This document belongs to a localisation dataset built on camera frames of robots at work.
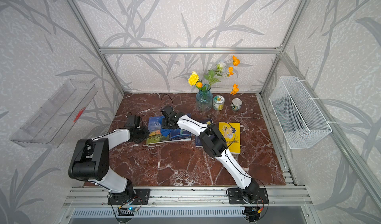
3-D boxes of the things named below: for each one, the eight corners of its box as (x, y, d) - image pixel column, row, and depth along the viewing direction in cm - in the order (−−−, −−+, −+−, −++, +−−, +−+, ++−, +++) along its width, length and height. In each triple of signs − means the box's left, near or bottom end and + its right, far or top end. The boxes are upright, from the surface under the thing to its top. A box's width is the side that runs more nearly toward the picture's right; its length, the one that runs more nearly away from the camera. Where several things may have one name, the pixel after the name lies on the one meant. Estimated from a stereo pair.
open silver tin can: (232, 110, 111) (233, 105, 107) (230, 102, 117) (231, 97, 112) (241, 110, 111) (243, 106, 107) (239, 102, 117) (241, 97, 112)
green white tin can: (213, 110, 111) (214, 103, 105) (212, 102, 117) (213, 94, 110) (223, 110, 111) (225, 103, 105) (222, 102, 117) (223, 94, 110)
